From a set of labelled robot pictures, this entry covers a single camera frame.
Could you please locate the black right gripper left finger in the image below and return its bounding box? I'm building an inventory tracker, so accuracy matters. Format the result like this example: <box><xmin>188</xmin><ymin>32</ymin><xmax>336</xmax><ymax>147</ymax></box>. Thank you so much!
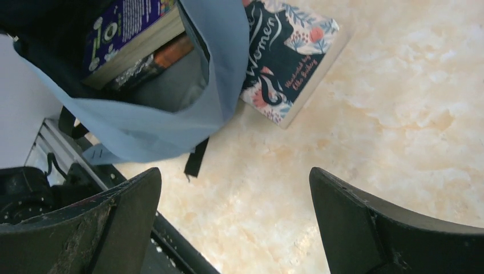
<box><xmin>1</xmin><ymin>168</ymin><xmax>162</xmax><ymax>273</ymax></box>

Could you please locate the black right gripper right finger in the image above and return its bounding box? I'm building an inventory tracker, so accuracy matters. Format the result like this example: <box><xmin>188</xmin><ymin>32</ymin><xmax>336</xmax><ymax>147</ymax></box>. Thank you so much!
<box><xmin>309</xmin><ymin>167</ymin><xmax>483</xmax><ymax>273</ymax></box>

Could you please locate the blue grey backpack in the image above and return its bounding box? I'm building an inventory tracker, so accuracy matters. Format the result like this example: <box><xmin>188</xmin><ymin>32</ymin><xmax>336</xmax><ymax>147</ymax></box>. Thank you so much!
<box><xmin>1</xmin><ymin>1</ymin><xmax>249</xmax><ymax>165</ymax></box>

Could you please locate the purple cover book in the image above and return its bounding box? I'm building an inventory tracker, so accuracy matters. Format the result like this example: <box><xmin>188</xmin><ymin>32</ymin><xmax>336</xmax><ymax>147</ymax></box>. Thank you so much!
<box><xmin>82</xmin><ymin>0</ymin><xmax>184</xmax><ymax>90</ymax></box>

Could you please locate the floral patterned small item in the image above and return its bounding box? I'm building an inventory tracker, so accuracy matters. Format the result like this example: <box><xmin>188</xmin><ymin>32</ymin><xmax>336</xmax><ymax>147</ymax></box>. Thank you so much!
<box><xmin>241</xmin><ymin>1</ymin><xmax>350</xmax><ymax>128</ymax></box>

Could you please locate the brown cover book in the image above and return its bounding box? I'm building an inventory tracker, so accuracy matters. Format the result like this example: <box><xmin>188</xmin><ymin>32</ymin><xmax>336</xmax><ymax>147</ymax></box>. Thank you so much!
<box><xmin>104</xmin><ymin>32</ymin><xmax>194</xmax><ymax>92</ymax></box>

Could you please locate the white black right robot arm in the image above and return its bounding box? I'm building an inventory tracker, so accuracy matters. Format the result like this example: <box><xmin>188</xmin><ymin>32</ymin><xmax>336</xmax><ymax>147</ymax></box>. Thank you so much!
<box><xmin>1</xmin><ymin>167</ymin><xmax>483</xmax><ymax>273</ymax></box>

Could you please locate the aluminium front rail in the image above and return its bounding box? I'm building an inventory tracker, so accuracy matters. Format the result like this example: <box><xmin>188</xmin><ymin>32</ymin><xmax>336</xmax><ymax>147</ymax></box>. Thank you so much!
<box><xmin>25</xmin><ymin>118</ymin><xmax>113</xmax><ymax>190</ymax></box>

